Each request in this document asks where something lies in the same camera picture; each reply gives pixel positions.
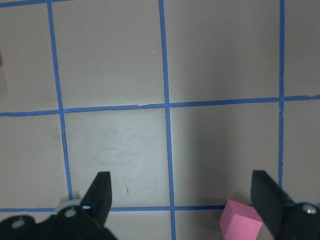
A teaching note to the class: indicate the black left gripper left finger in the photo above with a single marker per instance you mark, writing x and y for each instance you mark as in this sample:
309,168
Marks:
97,201

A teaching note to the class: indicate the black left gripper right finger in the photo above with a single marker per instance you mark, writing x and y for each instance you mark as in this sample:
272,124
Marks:
269,200

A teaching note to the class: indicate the pink foam cube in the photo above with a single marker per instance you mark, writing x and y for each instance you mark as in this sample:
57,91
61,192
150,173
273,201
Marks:
239,221

